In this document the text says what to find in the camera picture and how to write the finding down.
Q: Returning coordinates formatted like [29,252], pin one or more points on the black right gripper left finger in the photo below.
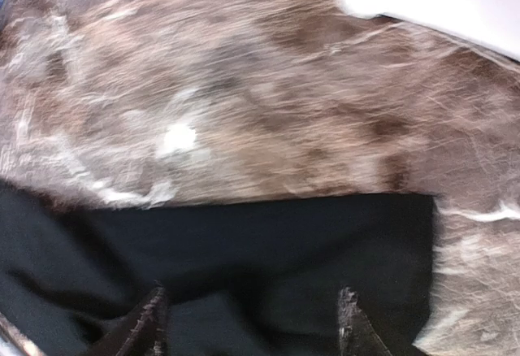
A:
[141,332]

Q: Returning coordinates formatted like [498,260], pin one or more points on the black t-shirt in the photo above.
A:
[259,278]

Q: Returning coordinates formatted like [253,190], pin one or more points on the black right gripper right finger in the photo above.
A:
[356,335]

